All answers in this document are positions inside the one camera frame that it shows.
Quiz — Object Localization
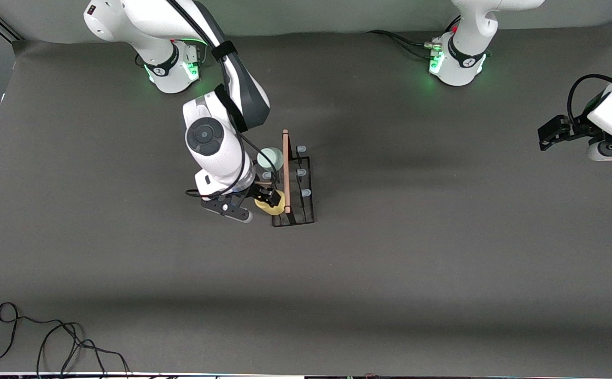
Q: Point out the pale green plastic cup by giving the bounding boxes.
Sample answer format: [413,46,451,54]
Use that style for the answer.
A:
[256,147,284,171]

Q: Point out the black wire cup holder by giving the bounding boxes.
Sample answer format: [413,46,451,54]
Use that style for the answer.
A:
[261,129,317,228]

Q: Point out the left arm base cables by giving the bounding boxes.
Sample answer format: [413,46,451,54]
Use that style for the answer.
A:
[367,15,462,59]

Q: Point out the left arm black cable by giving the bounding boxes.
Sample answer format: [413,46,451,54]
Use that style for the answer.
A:
[567,74,612,129]

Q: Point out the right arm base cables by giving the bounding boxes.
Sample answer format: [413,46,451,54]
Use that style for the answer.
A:
[135,37,210,69]

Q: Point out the loose thin black cable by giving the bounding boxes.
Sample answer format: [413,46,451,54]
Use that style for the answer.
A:
[0,302,132,377]

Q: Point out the yellow plastic cup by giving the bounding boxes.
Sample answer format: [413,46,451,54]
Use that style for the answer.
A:
[254,191,287,217]

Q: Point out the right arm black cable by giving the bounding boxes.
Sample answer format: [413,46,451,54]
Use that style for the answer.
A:
[166,0,285,200]

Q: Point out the dark grey table mat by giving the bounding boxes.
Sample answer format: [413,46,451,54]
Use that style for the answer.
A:
[0,21,612,375]

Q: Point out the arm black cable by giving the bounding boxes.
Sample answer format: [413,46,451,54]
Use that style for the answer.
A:
[567,74,612,129]
[166,0,285,200]

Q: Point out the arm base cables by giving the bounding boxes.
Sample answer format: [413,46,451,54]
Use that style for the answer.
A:
[135,37,210,69]
[367,15,462,59]

